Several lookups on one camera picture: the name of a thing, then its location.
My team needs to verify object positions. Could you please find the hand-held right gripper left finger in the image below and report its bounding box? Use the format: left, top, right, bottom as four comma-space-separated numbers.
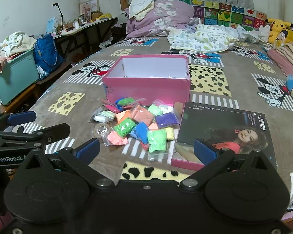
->
15, 138, 115, 190

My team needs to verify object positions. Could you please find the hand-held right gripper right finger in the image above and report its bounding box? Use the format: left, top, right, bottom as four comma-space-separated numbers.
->
179, 139, 279, 189

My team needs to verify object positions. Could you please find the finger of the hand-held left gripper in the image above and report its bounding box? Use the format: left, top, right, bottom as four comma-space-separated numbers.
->
0, 110, 37, 133
0, 123, 71, 152

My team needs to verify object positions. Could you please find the pile of colourful clay packets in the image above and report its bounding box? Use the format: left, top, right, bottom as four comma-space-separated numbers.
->
90, 97, 182, 162

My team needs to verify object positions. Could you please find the pink cardboard box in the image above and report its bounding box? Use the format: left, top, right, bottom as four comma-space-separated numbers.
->
102, 55, 191, 106

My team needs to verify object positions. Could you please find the clear tape roll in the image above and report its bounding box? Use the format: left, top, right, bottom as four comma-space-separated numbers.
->
93, 123, 112, 143

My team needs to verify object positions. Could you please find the pink box lid portrait print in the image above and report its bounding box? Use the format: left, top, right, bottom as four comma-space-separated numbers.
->
171, 101, 278, 171

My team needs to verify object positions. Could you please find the teal storage bin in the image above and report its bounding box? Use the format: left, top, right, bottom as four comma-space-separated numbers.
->
0, 47, 40, 107

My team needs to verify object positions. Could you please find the cartoon mouse printed blanket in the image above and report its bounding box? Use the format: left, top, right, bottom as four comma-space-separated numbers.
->
12, 36, 293, 226

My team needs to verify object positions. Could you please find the blue fabric bag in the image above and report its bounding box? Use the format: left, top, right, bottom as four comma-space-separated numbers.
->
34, 34, 65, 79

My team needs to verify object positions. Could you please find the pale clothes heap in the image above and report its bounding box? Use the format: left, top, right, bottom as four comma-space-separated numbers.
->
0, 31, 37, 74

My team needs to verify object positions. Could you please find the light blue packet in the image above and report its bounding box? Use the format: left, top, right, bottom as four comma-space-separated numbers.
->
46, 16, 60, 34

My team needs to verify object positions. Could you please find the cluttered black desk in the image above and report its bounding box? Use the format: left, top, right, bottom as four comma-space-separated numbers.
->
52, 17, 119, 62

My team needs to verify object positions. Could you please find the white leaf print blanket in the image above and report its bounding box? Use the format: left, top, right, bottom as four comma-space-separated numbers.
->
167, 23, 246, 53

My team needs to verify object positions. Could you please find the dark cloth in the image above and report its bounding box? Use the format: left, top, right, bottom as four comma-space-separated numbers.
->
111, 24, 128, 45

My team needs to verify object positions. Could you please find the pink striped folded blanket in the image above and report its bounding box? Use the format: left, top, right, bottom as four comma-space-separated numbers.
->
267, 41, 293, 77

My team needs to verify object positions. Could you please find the white crumpled cloth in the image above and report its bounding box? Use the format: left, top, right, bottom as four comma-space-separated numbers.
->
236, 25, 270, 44

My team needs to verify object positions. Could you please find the framed picture board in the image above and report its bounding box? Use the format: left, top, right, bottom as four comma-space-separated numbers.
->
79, 0, 100, 15

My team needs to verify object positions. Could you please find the colourful alphabet foam mat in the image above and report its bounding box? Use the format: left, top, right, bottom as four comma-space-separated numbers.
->
165, 0, 268, 31

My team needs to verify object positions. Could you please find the yellow plush toy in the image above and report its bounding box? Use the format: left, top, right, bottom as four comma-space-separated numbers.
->
265, 18, 293, 48

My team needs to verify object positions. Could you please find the purple floral quilt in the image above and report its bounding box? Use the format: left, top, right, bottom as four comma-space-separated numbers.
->
126, 0, 196, 39

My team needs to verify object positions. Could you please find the cream white clothing pile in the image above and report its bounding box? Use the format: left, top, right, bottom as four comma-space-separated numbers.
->
123, 0, 165, 21

